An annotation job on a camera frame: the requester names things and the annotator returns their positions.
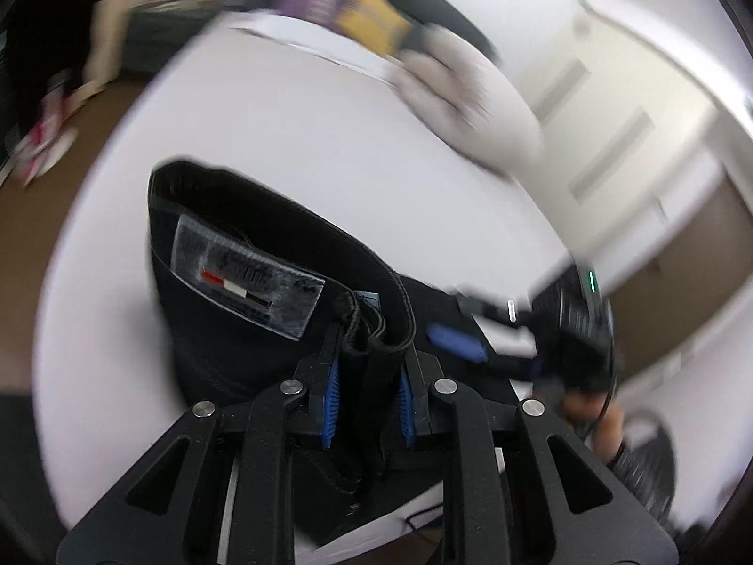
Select pink and white item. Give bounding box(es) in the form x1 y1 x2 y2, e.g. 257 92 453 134
10 67 81 187

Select grey nightstand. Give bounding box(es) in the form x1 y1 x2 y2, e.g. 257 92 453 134
125 0 220 73

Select black pants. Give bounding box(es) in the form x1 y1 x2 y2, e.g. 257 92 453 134
147 159 557 549

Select bed with white sheet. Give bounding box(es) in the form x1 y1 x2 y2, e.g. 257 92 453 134
35 8 592 565

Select person's right hand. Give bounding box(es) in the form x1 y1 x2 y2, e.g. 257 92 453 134
559 389 625 455

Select beige curtain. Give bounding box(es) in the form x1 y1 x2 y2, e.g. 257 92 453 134
87 0 143 86

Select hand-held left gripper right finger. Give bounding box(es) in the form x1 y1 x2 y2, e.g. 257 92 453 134
399 346 679 565

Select black hanging coat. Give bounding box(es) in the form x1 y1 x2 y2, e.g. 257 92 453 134
0 0 126 151

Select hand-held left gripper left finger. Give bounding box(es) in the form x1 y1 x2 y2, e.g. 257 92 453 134
56 323 343 565

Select white pillow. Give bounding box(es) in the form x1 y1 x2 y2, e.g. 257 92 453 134
224 8 402 81

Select black cable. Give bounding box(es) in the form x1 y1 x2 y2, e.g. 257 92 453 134
405 505 446 533

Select purple and yellow package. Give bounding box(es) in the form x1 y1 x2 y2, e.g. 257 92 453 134
332 0 414 61

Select grey padded headboard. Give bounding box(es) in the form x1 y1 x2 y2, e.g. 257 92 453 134
226 0 502 65

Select white wardrobe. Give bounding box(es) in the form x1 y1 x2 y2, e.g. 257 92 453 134
500 0 753 369

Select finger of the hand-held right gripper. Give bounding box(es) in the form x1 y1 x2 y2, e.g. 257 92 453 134
450 288 536 327
425 323 545 382

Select person's right forearm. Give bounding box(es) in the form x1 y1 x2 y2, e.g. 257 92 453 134
609 409 679 527

